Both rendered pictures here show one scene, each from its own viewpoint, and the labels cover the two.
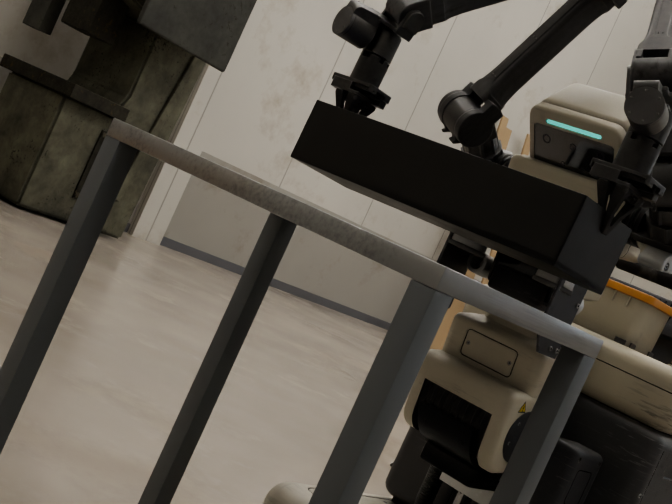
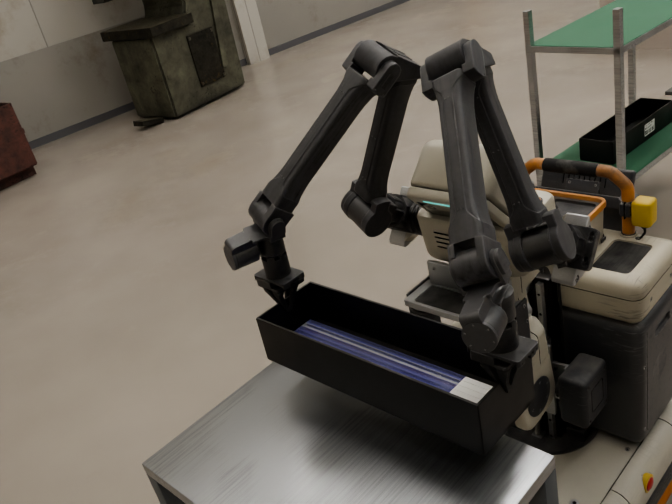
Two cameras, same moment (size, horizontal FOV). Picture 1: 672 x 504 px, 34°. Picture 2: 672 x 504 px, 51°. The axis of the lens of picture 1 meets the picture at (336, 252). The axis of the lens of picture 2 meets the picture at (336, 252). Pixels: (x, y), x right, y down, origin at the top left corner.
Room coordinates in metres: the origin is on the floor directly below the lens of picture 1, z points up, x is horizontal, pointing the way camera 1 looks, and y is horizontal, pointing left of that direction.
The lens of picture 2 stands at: (0.70, -0.27, 1.77)
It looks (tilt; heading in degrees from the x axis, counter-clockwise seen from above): 27 degrees down; 9
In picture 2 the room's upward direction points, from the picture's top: 14 degrees counter-clockwise
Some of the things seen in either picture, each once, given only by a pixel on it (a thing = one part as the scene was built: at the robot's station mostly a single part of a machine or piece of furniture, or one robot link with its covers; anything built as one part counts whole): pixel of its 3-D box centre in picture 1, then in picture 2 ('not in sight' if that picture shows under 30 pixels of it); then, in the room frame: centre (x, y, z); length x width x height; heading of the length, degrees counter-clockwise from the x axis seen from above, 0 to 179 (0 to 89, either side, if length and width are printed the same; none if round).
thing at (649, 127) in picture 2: not in sight; (627, 129); (4.07, -1.27, 0.41); 0.57 x 0.17 x 0.11; 134
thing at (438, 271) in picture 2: (513, 275); (469, 312); (2.06, -0.32, 0.84); 0.28 x 0.16 x 0.22; 50
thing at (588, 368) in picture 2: (500, 450); (531, 393); (2.12, -0.45, 0.53); 0.28 x 0.27 x 0.25; 50
